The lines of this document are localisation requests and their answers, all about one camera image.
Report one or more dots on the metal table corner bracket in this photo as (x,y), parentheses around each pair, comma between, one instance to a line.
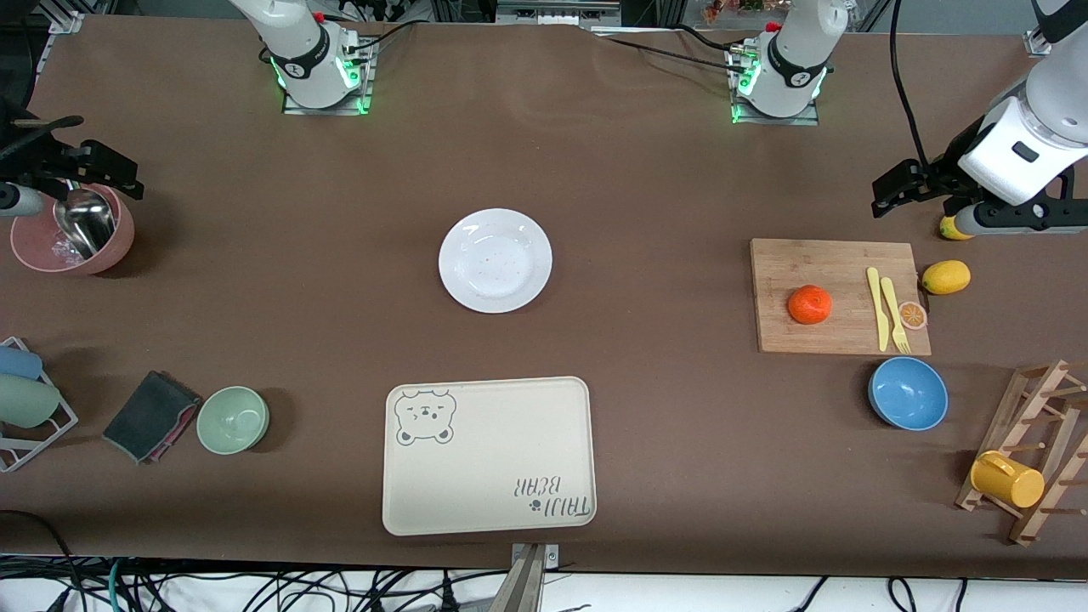
(1040,42)
(68,22)

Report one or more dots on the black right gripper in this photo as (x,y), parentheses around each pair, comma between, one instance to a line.
(42,161)

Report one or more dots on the light green bowl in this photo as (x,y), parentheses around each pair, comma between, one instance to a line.
(233,420)

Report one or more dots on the beige bear print tray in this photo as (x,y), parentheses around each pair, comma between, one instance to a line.
(489,476)

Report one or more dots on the wooden mug rack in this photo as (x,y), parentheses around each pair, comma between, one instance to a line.
(1007,408)

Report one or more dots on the light blue cup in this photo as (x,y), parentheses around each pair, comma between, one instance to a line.
(19,363)

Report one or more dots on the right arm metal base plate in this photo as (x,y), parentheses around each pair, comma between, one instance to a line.
(361,81)

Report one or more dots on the pale green cup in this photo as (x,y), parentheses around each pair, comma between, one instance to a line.
(25,401)

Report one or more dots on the yellow plastic fork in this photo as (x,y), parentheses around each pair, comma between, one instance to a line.
(891,302)

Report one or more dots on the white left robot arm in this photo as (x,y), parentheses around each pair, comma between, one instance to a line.
(1045,110)

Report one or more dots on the pink bowl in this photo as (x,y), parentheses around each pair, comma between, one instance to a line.
(34,242)

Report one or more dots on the dark folded cloth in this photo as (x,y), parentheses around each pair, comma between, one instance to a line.
(149,416)

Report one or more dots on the white round plate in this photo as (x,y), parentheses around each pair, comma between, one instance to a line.
(495,261)

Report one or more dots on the wooden cutting board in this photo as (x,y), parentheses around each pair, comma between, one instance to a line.
(790,263)

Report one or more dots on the aluminium frame profile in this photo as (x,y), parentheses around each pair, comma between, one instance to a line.
(557,12)

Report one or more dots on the yellow mug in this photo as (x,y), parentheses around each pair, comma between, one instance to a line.
(1007,480)

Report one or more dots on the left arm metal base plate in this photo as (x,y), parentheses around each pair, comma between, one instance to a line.
(790,120)

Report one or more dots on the orange fruit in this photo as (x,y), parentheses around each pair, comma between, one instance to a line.
(810,305)

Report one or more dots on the yellow lemon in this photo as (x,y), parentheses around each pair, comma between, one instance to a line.
(950,229)
(946,277)

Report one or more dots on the yellow plastic knife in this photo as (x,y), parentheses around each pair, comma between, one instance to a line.
(876,302)

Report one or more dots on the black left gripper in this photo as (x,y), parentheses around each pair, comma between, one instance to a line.
(940,179)

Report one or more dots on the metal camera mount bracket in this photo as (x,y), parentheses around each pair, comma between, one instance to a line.
(527,578)

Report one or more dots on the toy orange slice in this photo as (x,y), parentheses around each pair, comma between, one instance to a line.
(913,315)

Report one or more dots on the metal ladle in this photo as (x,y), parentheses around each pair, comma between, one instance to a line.
(85,217)

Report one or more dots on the blue bowl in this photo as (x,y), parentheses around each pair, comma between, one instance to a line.
(908,393)

